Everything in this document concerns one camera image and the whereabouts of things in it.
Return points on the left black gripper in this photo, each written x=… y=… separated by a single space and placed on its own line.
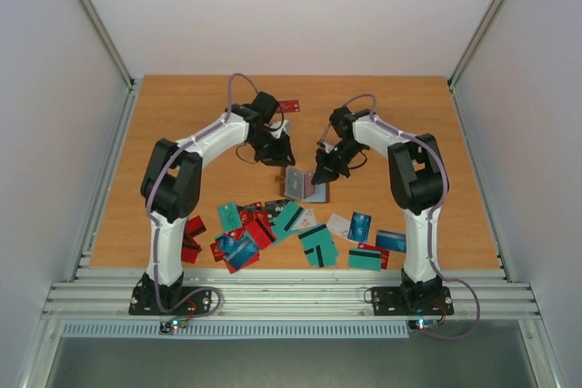
x=280 y=156

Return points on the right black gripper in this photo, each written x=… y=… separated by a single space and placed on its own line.
x=335 y=159

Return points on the red vip card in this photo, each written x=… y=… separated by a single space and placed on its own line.
x=309 y=189

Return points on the brown leather card holder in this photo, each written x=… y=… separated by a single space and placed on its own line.
x=320 y=197

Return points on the teal card black stripe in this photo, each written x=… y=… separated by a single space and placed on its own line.
x=322 y=255
x=315 y=236
x=283 y=224

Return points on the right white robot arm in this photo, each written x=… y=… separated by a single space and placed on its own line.
x=418 y=183

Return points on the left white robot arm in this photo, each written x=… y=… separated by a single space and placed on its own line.
x=172 y=184

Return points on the lone red card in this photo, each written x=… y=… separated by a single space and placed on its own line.
x=289 y=106

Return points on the white card centre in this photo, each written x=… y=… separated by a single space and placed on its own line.
x=307 y=219

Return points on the white card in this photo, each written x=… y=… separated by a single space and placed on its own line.
x=307 y=219
x=338 y=225

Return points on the white card right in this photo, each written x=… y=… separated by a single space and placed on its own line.
x=338 y=225

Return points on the black vip card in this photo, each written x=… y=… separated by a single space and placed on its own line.
x=275 y=207

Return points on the teal card upper left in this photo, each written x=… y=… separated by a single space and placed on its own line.
x=229 y=217

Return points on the red card black stripe centre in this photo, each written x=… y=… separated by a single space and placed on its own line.
x=261 y=233

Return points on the red card black stripe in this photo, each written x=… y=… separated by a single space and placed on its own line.
x=190 y=250
x=261 y=233

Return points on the teal card bottom right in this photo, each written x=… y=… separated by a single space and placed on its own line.
x=364 y=259

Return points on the blue card far right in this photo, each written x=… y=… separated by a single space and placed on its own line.
x=391 y=241

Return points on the red card bottom right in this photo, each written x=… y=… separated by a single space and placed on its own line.
x=384 y=257

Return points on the blue card lower pile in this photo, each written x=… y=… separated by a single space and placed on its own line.
x=241 y=254

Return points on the red card upper left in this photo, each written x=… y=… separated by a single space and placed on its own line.
x=194 y=227

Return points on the red card black stripe left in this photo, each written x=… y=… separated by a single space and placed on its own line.
x=190 y=250

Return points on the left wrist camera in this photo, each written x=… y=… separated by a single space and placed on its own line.
x=279 y=127

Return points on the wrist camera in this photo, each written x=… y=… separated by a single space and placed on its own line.
x=323 y=144
x=279 y=127

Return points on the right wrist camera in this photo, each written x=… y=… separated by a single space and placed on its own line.
x=323 y=144

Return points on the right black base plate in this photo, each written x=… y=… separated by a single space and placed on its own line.
x=389 y=301

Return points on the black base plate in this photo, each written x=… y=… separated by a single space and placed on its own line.
x=389 y=301
x=177 y=299

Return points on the slotted grey cable duct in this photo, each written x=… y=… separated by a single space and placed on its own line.
x=237 y=330

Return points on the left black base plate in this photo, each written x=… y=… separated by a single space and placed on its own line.
x=177 y=299

